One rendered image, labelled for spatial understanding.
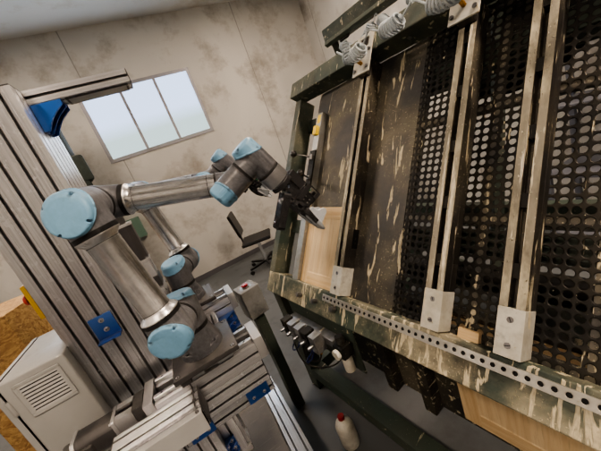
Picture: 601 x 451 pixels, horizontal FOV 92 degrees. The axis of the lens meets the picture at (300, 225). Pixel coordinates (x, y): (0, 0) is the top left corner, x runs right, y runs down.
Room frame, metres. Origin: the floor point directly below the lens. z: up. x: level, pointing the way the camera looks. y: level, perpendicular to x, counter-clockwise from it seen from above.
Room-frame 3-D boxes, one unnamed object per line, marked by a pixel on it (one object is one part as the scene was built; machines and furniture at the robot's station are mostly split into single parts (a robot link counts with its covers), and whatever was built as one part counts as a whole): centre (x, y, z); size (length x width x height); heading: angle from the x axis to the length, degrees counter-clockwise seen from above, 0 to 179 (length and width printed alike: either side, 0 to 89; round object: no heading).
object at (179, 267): (1.40, 0.66, 1.20); 0.13 x 0.12 x 0.14; 176
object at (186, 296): (0.92, 0.48, 1.20); 0.13 x 0.12 x 0.14; 7
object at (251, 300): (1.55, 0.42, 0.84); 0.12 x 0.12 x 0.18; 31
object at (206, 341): (0.93, 0.49, 1.09); 0.15 x 0.15 x 0.10
